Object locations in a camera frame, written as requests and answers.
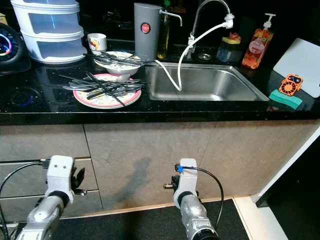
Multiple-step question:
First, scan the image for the beige cabinet door panel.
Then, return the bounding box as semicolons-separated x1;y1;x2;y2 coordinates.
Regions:
84;122;218;213
200;119;320;198

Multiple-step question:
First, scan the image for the beige drawer front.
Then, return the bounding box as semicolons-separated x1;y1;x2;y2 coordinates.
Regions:
0;160;98;196
0;125;88;162

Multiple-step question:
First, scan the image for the pink rimmed floral plate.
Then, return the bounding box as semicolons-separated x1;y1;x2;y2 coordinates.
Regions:
73;73;142;110

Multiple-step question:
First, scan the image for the stainless steel sink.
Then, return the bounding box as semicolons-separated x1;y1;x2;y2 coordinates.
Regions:
145;63;270;102

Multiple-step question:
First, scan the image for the floral ceramic bowl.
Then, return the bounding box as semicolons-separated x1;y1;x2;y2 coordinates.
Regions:
94;51;142;82

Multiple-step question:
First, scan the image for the dark cabinet with white trim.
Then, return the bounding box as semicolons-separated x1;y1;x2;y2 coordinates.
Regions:
255;127;320;240

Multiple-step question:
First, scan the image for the white printed mug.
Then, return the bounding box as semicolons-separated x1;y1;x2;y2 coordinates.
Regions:
87;33;108;56

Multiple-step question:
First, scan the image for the olive oil glass bottle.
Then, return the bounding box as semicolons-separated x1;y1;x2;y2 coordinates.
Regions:
156;0;172;61

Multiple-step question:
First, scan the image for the green sponge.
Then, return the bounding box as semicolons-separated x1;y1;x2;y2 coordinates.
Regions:
268;89;304;110

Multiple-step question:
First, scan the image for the dark sponge holder box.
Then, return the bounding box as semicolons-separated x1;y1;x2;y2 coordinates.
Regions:
216;40;243;63

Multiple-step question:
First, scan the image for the grey water filter canister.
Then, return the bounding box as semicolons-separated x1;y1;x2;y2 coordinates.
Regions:
134;2;183;62

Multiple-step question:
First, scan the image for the black appliance with lit dial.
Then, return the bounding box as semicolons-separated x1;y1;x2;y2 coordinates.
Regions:
0;22;31;76

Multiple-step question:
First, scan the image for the white tiered food container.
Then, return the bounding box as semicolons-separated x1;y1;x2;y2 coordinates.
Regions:
10;0;85;65

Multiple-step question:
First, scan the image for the orange mini fan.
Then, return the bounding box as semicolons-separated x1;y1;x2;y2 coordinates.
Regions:
278;73;304;97

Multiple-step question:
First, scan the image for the yellow sponge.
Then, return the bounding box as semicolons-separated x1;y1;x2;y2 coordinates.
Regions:
222;31;242;46

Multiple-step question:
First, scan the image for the orange soap pump bottle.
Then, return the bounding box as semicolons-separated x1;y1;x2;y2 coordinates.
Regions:
241;13;277;70

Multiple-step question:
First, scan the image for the chrome sink faucet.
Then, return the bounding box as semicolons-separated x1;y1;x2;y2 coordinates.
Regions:
187;0;233;58

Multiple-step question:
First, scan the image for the white cutting board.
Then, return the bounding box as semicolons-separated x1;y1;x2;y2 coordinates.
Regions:
272;38;320;99

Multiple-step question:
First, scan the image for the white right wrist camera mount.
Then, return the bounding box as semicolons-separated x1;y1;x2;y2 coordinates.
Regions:
174;158;197;198

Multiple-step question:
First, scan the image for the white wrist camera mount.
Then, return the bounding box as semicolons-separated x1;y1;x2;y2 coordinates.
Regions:
174;158;197;198
46;155;76;196

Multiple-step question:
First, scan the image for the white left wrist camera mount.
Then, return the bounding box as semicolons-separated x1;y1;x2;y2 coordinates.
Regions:
46;155;76;196

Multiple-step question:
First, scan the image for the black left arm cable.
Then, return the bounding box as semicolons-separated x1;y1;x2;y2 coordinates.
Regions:
0;159;51;240

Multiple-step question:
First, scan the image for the black handled knife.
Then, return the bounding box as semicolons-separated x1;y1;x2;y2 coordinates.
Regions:
84;88;121;104

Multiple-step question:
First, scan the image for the white flexible hose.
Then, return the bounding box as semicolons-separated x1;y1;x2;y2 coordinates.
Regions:
154;14;236;92

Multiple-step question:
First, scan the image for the long black handled utensil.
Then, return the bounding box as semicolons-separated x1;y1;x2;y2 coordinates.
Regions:
93;52;146;65

